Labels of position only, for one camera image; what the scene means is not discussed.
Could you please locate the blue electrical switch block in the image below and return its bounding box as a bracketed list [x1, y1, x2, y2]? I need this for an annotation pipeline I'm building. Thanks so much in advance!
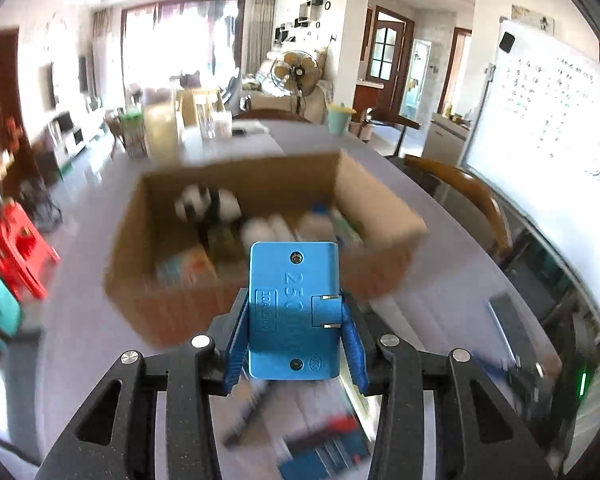
[248, 242, 342, 382]

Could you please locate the whiteboard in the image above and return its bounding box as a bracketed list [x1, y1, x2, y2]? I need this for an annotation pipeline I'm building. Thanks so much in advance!
[462, 21, 600, 324]

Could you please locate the wooden chair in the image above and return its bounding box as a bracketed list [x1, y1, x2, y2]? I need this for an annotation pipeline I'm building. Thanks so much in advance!
[403, 155, 513, 261]

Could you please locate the green paper cup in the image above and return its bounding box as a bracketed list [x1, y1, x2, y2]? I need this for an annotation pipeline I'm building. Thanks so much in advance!
[327, 104, 356, 134]

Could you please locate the clear bottle blue cap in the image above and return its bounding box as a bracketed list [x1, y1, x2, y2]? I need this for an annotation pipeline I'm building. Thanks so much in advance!
[294, 206, 337, 242]

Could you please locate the blue booklet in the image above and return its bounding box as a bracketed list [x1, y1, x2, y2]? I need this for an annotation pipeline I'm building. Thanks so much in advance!
[278, 414, 370, 479]

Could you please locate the green white glue tube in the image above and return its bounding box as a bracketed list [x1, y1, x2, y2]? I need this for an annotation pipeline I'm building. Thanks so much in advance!
[329, 208, 363, 248]

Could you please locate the red plastic stool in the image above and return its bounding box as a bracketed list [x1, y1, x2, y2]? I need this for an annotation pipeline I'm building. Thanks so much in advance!
[0, 200, 60, 301]

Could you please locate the cardboard box orange print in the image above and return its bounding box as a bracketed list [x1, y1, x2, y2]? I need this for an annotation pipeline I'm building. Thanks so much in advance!
[104, 152, 427, 348]

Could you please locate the panda plush toy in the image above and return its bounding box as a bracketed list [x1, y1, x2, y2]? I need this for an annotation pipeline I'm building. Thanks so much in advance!
[174, 184, 242, 223]

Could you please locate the standing electric fan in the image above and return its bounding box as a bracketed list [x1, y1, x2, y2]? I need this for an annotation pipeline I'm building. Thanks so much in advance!
[271, 51, 322, 114]

